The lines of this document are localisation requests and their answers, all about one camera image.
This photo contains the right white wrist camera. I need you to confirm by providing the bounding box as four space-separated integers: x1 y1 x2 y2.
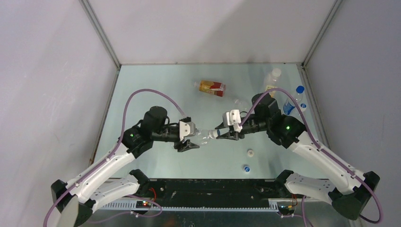
223 109 242 132

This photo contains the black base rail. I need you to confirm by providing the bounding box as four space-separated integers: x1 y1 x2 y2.
135 179 300 209

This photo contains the orange red label bottle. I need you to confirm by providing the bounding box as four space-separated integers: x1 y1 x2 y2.
194 80 226 97

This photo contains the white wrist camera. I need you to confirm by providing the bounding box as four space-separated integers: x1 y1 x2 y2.
223 109 242 132
178 121 196 141

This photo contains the clear uncapped plastic bottle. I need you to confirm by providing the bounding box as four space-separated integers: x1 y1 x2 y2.
234 98 252 113

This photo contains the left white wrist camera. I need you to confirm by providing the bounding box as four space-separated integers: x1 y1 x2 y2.
178 121 196 141

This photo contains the clear crushed plastic bottle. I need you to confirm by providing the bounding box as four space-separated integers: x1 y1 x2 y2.
190 129 213 146

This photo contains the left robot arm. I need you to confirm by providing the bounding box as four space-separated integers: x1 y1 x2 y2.
51 106 196 227

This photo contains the blue white bottle cap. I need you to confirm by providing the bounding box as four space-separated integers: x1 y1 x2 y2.
209 129 220 139

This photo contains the clear bottle white cap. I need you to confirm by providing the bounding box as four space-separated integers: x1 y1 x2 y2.
297 103 307 118

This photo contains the blue label water bottle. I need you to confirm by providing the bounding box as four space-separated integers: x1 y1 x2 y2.
283 86 305 115

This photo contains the clear bottle yellow label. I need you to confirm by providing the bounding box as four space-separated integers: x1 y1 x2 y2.
263 68 281 92

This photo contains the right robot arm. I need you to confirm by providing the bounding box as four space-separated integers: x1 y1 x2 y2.
216 94 380 220

